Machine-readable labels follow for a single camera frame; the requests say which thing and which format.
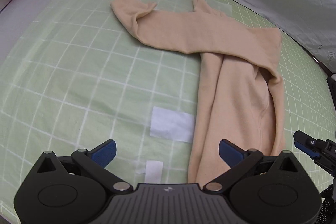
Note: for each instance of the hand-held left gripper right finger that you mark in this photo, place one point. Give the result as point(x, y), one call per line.
point(231, 153)

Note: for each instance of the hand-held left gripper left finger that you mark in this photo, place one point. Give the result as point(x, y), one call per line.
point(105, 152)

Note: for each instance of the beige sweater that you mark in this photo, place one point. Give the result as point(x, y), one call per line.
point(236, 95)

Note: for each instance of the green grid mat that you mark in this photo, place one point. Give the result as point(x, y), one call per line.
point(65, 69)

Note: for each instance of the narrow white tape patch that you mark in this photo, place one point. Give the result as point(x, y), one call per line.
point(153, 171)

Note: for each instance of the wide white tape patch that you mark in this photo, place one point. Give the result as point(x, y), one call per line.
point(170, 124)

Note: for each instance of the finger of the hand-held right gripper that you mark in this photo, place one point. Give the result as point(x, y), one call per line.
point(304, 148)

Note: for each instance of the person's right hand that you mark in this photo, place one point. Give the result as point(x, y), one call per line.
point(327, 204)

